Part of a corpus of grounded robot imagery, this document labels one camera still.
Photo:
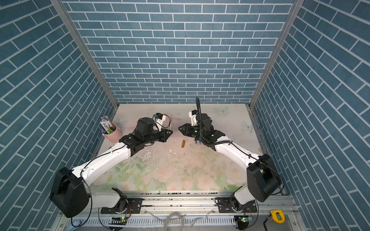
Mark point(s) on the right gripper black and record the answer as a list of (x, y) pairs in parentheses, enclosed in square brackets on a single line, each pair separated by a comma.
[(188, 128)]

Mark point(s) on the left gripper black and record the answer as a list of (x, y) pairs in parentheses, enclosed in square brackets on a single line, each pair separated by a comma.
[(164, 136)]

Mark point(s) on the brown pen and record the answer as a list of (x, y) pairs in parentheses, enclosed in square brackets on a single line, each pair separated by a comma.
[(171, 121)]

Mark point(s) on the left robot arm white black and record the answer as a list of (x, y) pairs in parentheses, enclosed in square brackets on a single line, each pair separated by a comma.
[(71, 192)]

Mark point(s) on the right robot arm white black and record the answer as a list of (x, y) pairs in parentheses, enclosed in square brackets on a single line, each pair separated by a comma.
[(262, 176)]

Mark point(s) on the pink pen holder cup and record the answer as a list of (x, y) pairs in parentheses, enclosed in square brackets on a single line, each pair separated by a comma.
[(113, 137)]

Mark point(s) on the box in pen cup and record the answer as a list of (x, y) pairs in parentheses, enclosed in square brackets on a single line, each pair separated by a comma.
[(107, 125)]

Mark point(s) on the yellow tape measure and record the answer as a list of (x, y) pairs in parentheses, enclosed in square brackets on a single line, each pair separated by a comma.
[(278, 216)]

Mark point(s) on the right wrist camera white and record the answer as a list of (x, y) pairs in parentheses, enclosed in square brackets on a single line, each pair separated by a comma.
[(193, 114)]

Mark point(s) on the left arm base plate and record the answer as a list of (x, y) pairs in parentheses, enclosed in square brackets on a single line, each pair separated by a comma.
[(129, 205)]

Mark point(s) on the aluminium rail frame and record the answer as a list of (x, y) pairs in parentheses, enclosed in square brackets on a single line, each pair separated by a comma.
[(164, 211)]

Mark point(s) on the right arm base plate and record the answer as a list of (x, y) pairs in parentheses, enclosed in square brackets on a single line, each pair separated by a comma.
[(231, 205)]

